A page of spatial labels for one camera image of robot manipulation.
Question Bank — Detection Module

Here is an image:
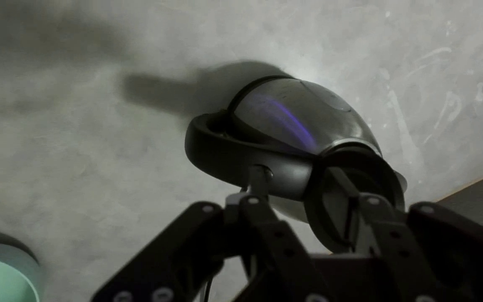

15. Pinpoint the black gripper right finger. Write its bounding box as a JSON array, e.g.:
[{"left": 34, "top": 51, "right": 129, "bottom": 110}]
[{"left": 330, "top": 167, "right": 483, "bottom": 302}]

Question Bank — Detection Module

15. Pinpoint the stainless steel electric kettle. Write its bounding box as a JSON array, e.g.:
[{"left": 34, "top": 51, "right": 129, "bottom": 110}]
[{"left": 185, "top": 75, "right": 404, "bottom": 251}]

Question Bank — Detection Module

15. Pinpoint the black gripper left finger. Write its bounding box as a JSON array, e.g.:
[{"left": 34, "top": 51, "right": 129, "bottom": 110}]
[{"left": 91, "top": 165, "right": 332, "bottom": 302}]

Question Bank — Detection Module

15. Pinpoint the teal green bowl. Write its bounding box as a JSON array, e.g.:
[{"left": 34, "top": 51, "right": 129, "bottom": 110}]
[{"left": 0, "top": 243, "right": 42, "bottom": 302}]

